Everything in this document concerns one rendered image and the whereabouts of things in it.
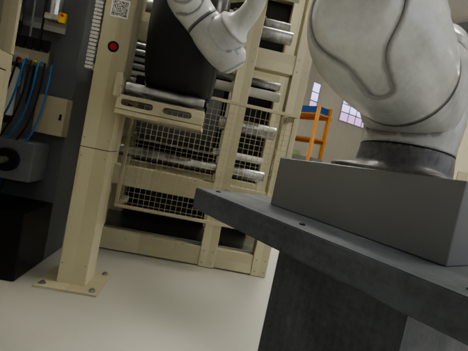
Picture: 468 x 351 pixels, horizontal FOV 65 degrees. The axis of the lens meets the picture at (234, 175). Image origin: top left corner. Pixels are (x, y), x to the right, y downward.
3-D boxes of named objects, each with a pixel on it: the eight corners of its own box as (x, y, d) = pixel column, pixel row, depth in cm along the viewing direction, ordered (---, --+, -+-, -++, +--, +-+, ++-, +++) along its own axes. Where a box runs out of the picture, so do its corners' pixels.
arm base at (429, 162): (477, 203, 66) (484, 173, 66) (437, 184, 51) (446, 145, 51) (380, 186, 80) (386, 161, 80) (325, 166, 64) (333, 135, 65)
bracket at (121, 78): (111, 95, 146) (116, 70, 146) (131, 105, 186) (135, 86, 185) (120, 97, 147) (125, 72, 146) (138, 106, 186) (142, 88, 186)
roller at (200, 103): (122, 94, 152) (122, 85, 149) (125, 88, 155) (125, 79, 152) (205, 111, 155) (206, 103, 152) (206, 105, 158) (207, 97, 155)
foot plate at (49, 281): (31, 286, 155) (32, 281, 155) (57, 265, 181) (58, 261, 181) (95, 297, 157) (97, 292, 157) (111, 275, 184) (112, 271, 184)
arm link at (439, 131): (464, 167, 65) (492, 47, 66) (448, 144, 51) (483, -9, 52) (374, 154, 76) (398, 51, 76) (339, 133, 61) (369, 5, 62)
